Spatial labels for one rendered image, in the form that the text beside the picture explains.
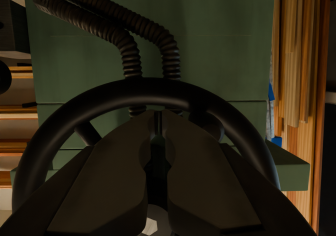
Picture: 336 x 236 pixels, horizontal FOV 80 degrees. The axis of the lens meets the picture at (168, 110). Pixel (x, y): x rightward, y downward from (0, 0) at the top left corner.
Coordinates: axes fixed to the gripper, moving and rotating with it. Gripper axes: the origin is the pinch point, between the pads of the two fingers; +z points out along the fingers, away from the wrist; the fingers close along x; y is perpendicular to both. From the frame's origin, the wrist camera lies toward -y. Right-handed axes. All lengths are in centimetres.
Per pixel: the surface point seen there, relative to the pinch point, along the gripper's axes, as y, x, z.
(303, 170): 24.3, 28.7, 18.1
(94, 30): -2.9, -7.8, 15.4
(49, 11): -4.9, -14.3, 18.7
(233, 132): 5.3, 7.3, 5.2
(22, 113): 113, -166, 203
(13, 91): 111, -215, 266
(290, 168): 23.8, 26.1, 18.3
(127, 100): 2.1, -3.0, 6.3
